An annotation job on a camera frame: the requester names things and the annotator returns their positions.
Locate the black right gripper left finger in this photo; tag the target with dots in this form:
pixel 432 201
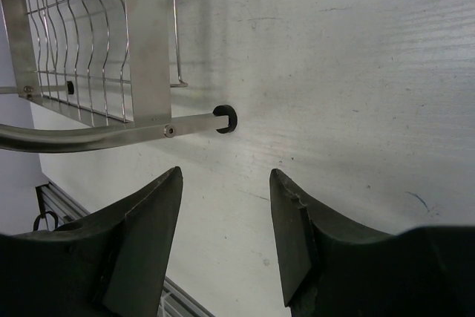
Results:
pixel 112 262

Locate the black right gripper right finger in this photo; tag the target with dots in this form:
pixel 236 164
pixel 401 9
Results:
pixel 331 265

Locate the stainless steel dish rack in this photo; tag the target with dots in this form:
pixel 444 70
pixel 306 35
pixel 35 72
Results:
pixel 109 64

